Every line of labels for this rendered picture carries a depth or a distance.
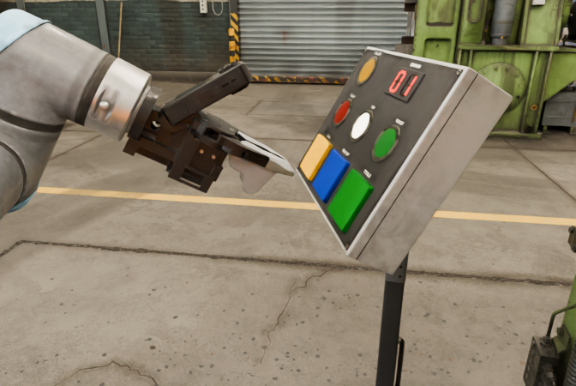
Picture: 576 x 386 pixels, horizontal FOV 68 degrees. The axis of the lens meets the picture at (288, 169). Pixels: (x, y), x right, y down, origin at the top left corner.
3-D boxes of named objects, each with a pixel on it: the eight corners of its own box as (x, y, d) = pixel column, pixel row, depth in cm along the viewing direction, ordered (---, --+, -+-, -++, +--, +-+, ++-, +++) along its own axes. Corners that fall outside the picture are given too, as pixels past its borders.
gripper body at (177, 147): (210, 175, 61) (127, 137, 57) (238, 122, 59) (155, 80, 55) (211, 196, 54) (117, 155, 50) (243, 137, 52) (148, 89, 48)
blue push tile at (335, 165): (322, 202, 68) (346, 162, 67) (311, 184, 75) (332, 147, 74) (331, 206, 69) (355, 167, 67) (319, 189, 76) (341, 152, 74)
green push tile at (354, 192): (340, 231, 59) (369, 185, 58) (326, 209, 66) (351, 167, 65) (351, 236, 59) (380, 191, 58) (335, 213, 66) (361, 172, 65)
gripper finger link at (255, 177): (276, 202, 60) (216, 174, 57) (297, 165, 58) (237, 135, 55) (280, 211, 57) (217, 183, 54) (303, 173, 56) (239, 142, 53)
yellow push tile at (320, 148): (307, 179, 78) (328, 144, 76) (299, 165, 84) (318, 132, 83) (315, 183, 78) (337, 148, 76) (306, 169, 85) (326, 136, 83)
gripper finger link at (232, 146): (261, 161, 57) (201, 132, 55) (267, 150, 57) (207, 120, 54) (265, 173, 53) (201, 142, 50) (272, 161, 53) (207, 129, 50)
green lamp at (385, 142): (372, 162, 59) (374, 131, 57) (374, 152, 63) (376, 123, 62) (395, 164, 58) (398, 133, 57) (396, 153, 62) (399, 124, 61)
